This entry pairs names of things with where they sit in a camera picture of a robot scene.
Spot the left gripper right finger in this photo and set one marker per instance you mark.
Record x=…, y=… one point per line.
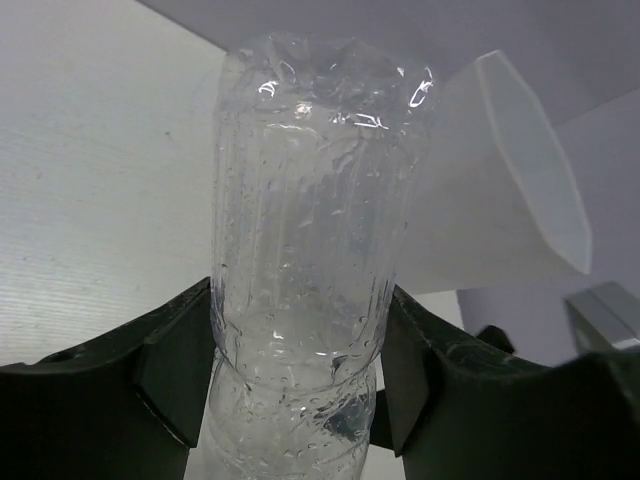
x=462, y=406

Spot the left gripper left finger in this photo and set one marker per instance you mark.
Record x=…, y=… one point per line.
x=127, y=404

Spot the clear unlabelled plastic bottle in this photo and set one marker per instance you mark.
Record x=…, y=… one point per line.
x=318, y=145

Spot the white octagonal plastic bin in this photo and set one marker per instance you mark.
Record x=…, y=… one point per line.
x=497, y=201

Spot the aluminium right side rail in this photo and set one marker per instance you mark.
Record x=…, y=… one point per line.
x=604, y=317

